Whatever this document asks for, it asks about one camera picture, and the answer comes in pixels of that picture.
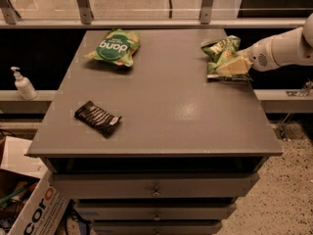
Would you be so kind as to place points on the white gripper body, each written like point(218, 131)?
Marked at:
point(259, 57)

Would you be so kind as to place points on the green jalapeno chip bag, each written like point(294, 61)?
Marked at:
point(220, 52)

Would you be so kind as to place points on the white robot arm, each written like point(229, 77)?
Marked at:
point(294, 47)

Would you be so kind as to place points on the green dang chip bag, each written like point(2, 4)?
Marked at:
point(117, 47)

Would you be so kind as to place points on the black rxbar chocolate bar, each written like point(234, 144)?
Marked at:
point(97, 118)

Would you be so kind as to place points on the grey drawer cabinet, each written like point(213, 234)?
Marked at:
point(201, 143)

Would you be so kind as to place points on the top drawer knob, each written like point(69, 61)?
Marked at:
point(156, 192)

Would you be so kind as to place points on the drawer knob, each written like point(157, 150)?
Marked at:
point(156, 217)
point(156, 192)

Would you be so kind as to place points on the middle drawer knob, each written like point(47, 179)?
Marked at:
point(156, 217)

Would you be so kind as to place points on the white pump dispenser bottle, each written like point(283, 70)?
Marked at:
point(23, 85)

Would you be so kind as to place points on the white cardboard box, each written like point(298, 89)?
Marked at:
point(30, 205)

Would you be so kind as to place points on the metal railing frame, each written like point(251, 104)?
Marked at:
point(154, 13)

